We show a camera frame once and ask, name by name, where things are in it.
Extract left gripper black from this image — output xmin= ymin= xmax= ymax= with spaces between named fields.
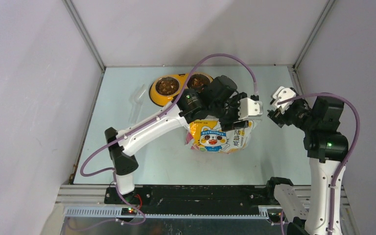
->
xmin=209 ymin=93 xmax=249 ymax=132

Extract colourful pet food bag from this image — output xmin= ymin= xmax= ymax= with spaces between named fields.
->
xmin=186 ymin=118 xmax=261 ymax=154

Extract clear plastic scoop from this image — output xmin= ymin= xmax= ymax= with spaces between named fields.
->
xmin=129 ymin=84 xmax=147 ymax=124

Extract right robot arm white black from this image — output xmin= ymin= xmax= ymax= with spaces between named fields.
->
xmin=265 ymin=96 xmax=349 ymax=235

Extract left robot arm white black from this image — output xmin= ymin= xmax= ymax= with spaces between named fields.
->
xmin=105 ymin=75 xmax=255 ymax=204

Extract yellow double pet bowl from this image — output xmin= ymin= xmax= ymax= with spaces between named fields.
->
xmin=149 ymin=72 xmax=213 ymax=107

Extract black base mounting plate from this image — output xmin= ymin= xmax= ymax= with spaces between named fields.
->
xmin=104 ymin=185 xmax=279 ymax=212

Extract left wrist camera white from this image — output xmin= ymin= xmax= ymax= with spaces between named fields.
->
xmin=238 ymin=97 xmax=263 ymax=120

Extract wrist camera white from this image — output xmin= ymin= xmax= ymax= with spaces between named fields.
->
xmin=270 ymin=86 xmax=297 ymax=113
xmin=238 ymin=97 xmax=263 ymax=120

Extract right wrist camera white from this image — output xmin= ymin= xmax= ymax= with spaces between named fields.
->
xmin=270 ymin=86 xmax=297 ymax=113

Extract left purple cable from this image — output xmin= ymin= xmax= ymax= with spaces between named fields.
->
xmin=65 ymin=53 xmax=259 ymax=232

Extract grey slotted cable duct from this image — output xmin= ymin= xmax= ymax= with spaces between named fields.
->
xmin=64 ymin=206 xmax=269 ymax=219

